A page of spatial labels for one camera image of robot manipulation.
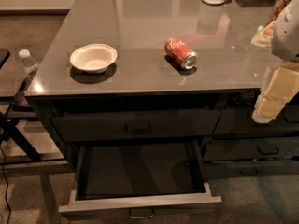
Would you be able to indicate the dark side table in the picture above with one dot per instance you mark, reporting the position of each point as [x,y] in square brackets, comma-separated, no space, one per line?
[9,131]

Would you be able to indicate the clear plastic water bottle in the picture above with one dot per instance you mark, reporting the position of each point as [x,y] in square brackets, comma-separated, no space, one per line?
[30,66]

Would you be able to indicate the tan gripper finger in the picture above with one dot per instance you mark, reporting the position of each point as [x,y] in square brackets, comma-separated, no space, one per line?
[278,87]

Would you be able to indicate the glass jar of snacks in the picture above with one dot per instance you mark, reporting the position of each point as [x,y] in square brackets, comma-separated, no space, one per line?
[278,6]

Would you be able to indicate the white paper bowl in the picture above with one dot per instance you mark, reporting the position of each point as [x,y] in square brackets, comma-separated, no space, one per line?
[94,58]

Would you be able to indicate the red soda can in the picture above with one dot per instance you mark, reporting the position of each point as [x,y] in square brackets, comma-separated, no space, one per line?
[181,53]

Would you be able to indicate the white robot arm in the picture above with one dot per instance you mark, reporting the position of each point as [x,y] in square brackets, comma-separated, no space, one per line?
[285,33]

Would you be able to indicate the dark drawer cabinet frame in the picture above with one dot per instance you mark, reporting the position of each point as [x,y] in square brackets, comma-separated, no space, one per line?
[48,107]

